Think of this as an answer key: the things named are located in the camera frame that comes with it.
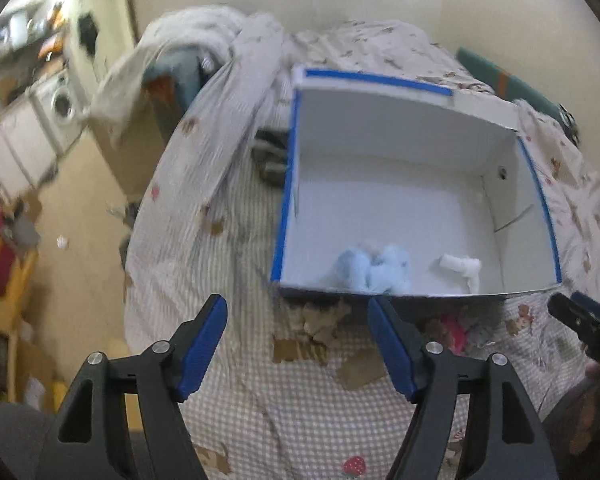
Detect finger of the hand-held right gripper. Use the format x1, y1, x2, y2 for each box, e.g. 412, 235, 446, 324
547, 291, 600, 368

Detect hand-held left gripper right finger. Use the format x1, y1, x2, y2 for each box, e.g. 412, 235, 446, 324
368, 295, 559, 480

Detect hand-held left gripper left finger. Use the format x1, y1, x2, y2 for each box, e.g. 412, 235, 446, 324
42, 293, 229, 480

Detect pink plush toy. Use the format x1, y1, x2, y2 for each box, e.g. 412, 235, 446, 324
425, 314, 481, 356

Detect light blue plush toy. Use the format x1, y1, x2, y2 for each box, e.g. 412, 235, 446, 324
334, 244, 413, 295

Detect white sock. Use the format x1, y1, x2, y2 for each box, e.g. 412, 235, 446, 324
439, 254, 482, 294

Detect white cardboard box blue edges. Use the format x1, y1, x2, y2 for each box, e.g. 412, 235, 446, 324
271, 64, 564, 300

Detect checkered bear print bed sheet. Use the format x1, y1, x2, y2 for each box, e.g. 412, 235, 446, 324
124, 55, 600, 480

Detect dark striped cloth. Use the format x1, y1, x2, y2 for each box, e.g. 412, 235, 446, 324
250, 129, 290, 187

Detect brown cardboard box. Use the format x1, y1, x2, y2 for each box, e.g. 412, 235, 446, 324
92, 77, 181, 196

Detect green headboard cushion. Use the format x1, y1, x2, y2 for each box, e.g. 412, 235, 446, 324
455, 46, 566, 126

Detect white kitchen cabinet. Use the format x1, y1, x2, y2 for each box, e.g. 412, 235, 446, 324
0, 97, 61, 196

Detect white washing machine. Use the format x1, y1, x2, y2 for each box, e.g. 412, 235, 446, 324
29, 71, 90, 153

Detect white floral quilt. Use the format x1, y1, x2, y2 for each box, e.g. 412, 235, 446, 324
89, 6, 496, 146

